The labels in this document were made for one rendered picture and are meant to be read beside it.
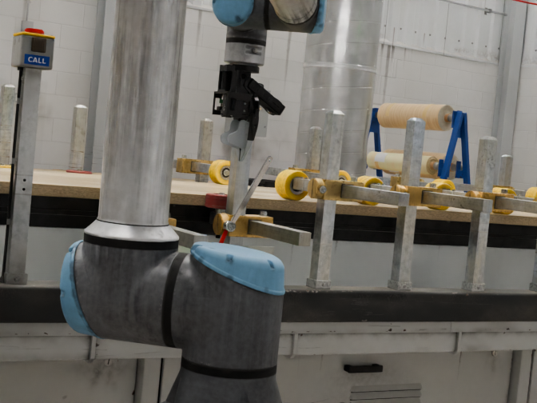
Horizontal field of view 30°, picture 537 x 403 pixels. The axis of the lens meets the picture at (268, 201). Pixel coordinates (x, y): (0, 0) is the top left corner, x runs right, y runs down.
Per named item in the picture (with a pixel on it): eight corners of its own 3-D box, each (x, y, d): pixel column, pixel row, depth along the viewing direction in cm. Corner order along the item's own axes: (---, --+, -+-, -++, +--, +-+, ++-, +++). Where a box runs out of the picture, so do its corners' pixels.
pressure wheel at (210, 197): (239, 241, 250) (243, 194, 249) (210, 239, 246) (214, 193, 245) (224, 237, 257) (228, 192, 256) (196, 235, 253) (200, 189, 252)
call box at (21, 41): (52, 73, 207) (55, 35, 207) (18, 69, 204) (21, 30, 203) (42, 73, 213) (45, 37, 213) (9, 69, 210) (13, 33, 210)
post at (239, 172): (238, 288, 235) (257, 83, 233) (225, 287, 234) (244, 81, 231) (232, 285, 239) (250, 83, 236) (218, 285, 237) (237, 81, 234)
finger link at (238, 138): (221, 159, 223) (225, 117, 223) (244, 161, 226) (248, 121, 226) (228, 160, 221) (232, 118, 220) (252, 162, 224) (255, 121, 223)
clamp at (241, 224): (272, 238, 238) (273, 217, 238) (220, 236, 231) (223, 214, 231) (260, 235, 243) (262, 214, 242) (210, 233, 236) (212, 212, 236)
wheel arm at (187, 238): (206, 254, 204) (208, 233, 203) (191, 253, 202) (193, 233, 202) (128, 229, 241) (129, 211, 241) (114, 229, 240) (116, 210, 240)
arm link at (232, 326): (268, 374, 148) (279, 257, 147) (157, 359, 151) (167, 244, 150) (285, 356, 163) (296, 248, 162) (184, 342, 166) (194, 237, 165)
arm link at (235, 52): (253, 48, 230) (274, 46, 222) (251, 69, 230) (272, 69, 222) (218, 43, 225) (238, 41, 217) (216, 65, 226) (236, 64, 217)
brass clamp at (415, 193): (442, 208, 261) (444, 189, 261) (400, 205, 255) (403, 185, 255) (427, 205, 267) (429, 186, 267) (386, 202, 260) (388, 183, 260)
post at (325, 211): (326, 305, 248) (345, 111, 246) (314, 305, 246) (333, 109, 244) (318, 302, 251) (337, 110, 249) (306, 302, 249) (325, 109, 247)
